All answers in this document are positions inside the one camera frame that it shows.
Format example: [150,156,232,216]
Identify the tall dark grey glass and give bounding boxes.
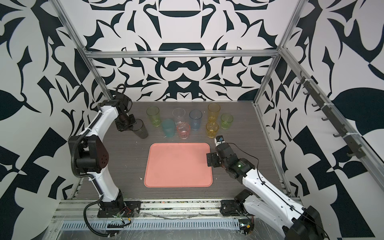
[131,119,149,139]

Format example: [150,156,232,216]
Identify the tall green glass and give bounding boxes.
[146,106,162,127]

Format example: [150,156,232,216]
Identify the tall clear glass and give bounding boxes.
[172,108,186,125]

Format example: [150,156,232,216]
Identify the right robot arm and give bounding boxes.
[207,142,330,240]

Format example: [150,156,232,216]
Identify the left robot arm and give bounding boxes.
[68,84,136,218]

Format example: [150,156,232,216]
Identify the pink tray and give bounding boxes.
[144,143,213,188]

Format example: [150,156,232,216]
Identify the short yellow glass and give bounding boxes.
[206,121,219,139]

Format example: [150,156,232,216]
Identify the short green glass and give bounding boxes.
[221,113,234,130]

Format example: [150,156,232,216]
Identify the teal glass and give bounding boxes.
[162,119,176,138]

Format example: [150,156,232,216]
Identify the tall yellow glass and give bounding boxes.
[208,103,221,122]

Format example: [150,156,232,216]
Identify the short pink glass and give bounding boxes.
[177,122,191,140]

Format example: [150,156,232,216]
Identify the tall blue glass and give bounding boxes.
[189,110,203,131]

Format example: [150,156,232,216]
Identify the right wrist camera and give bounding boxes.
[214,135,225,147]

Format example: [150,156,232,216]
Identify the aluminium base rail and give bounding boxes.
[56,198,301,221]

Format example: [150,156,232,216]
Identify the black hook rail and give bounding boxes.
[297,72,367,159]

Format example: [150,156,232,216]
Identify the white cable duct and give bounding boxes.
[64,218,241,231]

